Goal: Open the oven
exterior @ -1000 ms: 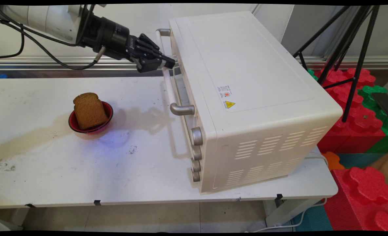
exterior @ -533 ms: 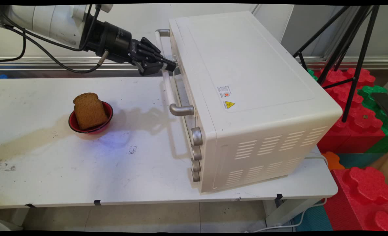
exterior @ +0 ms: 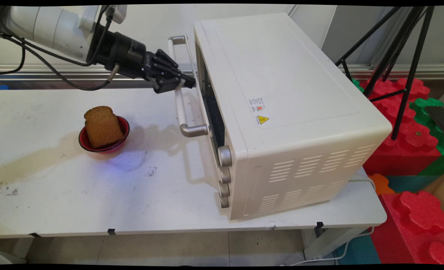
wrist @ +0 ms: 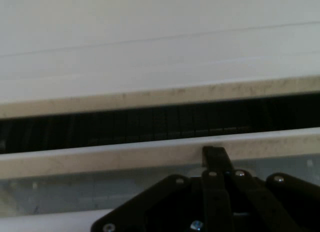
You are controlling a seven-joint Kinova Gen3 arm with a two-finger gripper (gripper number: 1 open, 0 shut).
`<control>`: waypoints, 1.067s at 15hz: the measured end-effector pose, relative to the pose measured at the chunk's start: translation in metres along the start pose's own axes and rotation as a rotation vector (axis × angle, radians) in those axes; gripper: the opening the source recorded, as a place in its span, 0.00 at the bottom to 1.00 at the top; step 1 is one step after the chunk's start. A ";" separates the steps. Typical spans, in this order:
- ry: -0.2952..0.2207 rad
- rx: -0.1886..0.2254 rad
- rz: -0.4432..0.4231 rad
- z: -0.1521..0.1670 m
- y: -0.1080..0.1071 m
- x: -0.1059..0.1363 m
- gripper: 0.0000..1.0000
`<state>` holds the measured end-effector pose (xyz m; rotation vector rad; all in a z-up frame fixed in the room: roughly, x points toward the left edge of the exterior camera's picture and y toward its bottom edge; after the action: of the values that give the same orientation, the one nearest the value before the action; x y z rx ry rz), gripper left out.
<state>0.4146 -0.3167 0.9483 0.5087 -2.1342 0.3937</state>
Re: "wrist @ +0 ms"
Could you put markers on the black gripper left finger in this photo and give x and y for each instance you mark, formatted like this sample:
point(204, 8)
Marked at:
point(175, 204)

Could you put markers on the cream toaster oven body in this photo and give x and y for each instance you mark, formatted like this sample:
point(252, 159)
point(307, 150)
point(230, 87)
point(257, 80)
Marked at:
point(150, 54)

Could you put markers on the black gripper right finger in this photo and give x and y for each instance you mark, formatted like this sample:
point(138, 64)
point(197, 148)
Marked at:
point(275, 204)

